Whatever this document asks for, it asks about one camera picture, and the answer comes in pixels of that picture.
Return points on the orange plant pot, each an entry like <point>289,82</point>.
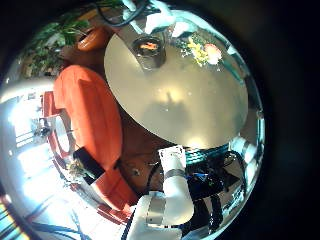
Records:
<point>93,38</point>

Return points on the orange sofa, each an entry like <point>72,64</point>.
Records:
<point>90,116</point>

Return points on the green leafy plant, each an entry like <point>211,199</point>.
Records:
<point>56,43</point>

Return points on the flower bouquet with green wrap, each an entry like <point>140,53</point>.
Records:
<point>203,51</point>

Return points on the red metal frame chair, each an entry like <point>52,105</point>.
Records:
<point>50,110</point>

